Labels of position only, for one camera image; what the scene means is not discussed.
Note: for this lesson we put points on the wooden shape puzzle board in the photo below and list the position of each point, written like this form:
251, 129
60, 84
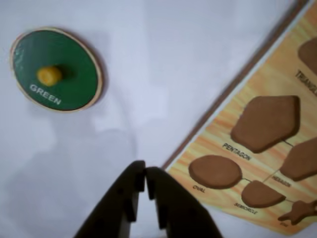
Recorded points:
215, 138

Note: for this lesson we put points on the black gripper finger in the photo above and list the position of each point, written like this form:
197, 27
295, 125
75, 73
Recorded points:
119, 198
178, 213

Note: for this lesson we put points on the white paper table cover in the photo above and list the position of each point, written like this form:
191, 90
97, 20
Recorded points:
161, 62

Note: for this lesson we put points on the green circle piece yellow pin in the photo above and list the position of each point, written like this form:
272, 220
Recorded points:
76, 59

